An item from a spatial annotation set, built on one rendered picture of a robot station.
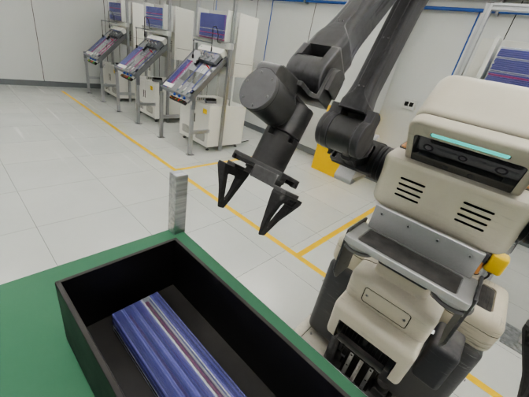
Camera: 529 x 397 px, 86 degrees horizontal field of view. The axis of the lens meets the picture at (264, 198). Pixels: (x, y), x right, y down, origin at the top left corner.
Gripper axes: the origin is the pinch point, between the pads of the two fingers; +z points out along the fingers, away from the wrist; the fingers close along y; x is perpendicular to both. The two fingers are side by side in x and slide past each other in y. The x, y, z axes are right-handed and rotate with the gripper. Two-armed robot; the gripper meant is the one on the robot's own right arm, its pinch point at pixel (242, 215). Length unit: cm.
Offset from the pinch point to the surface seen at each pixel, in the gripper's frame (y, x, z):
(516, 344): 86, 213, 17
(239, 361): 11.6, -0.5, 18.0
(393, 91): -106, 331, -175
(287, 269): -50, 154, 48
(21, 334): -12.3, -17.9, 28.0
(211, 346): 7.2, -2.0, 18.7
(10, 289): -22.3, -17.2, 27.6
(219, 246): -99, 133, 59
